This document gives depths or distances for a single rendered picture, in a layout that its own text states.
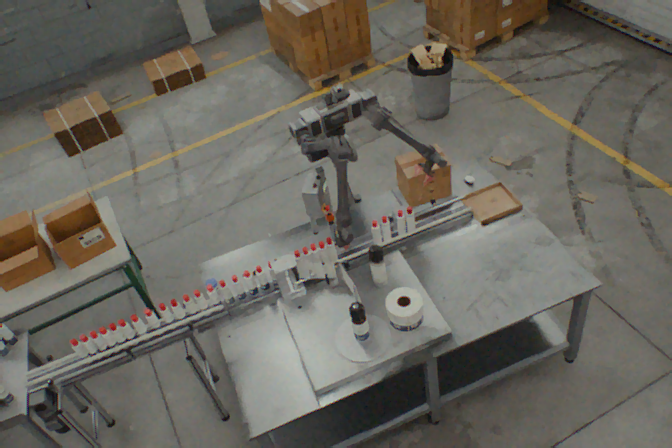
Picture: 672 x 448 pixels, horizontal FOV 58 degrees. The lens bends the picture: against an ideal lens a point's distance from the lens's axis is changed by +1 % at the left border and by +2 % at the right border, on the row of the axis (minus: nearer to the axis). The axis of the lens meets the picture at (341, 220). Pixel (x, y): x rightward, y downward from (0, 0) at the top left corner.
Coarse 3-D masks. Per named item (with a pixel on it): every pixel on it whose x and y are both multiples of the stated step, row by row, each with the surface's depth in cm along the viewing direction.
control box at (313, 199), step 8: (312, 176) 338; (320, 176) 337; (304, 184) 334; (312, 184) 333; (320, 184) 333; (304, 192) 330; (312, 192) 329; (320, 192) 332; (328, 192) 348; (304, 200) 334; (312, 200) 333; (320, 200) 333; (328, 200) 349; (312, 208) 338; (320, 208) 337; (320, 216) 341
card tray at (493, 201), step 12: (480, 192) 400; (492, 192) 399; (504, 192) 397; (468, 204) 394; (480, 204) 393; (492, 204) 391; (504, 204) 389; (516, 204) 388; (480, 216) 385; (492, 216) 379
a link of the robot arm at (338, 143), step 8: (336, 136) 331; (344, 136) 333; (304, 144) 360; (312, 144) 355; (320, 144) 347; (328, 144) 338; (336, 144) 329; (344, 144) 331; (304, 152) 362; (312, 152) 359; (344, 152) 329
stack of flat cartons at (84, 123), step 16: (96, 96) 674; (48, 112) 663; (64, 112) 660; (80, 112) 655; (96, 112) 650; (112, 112) 651; (64, 128) 636; (80, 128) 642; (96, 128) 651; (112, 128) 661; (64, 144) 642; (80, 144) 651; (96, 144) 660
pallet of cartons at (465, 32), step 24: (432, 0) 679; (456, 0) 641; (480, 0) 626; (504, 0) 644; (528, 0) 663; (432, 24) 701; (456, 24) 660; (480, 24) 647; (504, 24) 664; (528, 24) 699; (480, 48) 680
